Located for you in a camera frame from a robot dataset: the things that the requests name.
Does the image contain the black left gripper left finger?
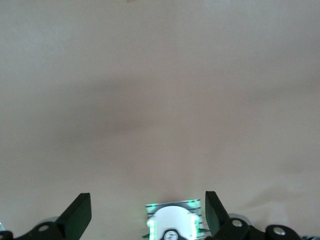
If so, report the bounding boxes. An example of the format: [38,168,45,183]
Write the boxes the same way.
[0,192,92,240]

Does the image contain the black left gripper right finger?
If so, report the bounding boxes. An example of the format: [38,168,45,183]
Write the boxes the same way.
[204,191,305,240]

